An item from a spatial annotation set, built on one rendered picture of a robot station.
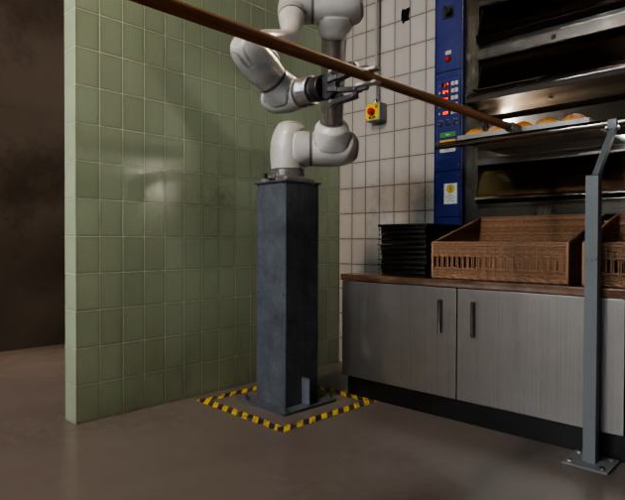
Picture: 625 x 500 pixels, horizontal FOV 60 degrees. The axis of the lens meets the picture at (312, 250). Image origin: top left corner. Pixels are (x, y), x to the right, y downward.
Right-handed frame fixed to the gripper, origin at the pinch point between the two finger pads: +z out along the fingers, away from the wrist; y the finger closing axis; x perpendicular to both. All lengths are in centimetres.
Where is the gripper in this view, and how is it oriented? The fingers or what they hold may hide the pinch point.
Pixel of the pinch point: (368, 76)
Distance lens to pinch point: 160.4
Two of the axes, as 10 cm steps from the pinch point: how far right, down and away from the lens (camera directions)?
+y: -0.1, 10.0, 0.2
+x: -6.8, 0.1, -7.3
